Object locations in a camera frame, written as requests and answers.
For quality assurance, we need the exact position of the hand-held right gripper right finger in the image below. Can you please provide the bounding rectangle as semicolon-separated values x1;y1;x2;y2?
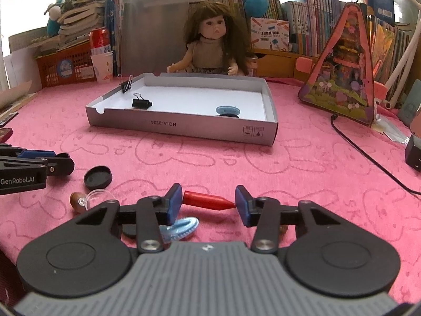
234;185;349;254

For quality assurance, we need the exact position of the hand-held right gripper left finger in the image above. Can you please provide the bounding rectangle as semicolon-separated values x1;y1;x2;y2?
74;184;183;254

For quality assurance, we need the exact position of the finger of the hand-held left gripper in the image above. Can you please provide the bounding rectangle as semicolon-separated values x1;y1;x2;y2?
0;144;57;159
39;153;76;177

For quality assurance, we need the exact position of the light blue plastic clip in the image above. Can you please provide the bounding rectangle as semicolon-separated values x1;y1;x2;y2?
159;216;200;242
215;105;241;116

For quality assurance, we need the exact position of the long red pointed cap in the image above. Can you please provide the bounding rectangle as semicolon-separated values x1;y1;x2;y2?
182;191;237;211

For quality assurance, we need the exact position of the black round lid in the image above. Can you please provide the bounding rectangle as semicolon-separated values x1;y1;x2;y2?
83;166;113;190

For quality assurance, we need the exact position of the brown wooden knob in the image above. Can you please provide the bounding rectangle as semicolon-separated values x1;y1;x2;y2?
70;191;88;212

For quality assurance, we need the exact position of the clear suction cup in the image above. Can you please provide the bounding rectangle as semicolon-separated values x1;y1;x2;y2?
81;189;119;213

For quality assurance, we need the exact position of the grey cardboard box tray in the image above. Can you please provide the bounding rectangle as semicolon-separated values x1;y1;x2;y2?
86;72;278;146

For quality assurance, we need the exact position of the pink rabbit-print cloth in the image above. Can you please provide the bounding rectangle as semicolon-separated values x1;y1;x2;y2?
0;77;421;307

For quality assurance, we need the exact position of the orange plastic basket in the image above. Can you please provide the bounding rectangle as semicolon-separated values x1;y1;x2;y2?
36;43;99;89

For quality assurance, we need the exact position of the small black binder clip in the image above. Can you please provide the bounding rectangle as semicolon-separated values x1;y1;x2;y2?
118;74;135;93

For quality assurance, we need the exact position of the white paper cup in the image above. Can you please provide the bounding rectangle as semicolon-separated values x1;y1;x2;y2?
90;51;114;84

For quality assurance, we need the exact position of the red drink can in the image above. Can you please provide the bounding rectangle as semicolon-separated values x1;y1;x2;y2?
89;28;112;56

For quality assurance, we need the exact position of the teal plush figure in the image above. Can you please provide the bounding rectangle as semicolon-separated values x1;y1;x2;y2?
44;0;64;37

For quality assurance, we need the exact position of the wooden drawer organizer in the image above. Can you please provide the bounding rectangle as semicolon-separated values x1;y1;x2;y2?
252;49;321;80

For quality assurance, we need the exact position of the stack of worn books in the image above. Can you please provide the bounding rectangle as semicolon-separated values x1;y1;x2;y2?
31;0;107;53

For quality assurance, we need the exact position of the doll with brown hair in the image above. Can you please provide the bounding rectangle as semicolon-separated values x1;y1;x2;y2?
167;1;254;76

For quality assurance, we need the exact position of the grey storage bin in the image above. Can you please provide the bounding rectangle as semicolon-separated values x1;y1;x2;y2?
122;0;211;76

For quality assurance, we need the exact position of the pink triangular toy house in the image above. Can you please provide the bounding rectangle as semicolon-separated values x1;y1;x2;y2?
294;3;393;127

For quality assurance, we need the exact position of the white box with pencil print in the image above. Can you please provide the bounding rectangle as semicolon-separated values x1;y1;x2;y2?
250;17;290;52

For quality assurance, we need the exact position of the black device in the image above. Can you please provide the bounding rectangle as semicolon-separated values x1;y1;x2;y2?
404;134;421;172

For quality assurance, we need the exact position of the row of upright books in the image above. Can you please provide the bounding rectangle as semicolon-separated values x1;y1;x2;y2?
204;0;421;83

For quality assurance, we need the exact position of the teal notebook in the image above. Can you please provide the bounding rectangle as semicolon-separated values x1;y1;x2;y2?
397;79;421;126

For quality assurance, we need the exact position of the black cable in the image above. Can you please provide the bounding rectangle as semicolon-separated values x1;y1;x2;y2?
330;113;421;195

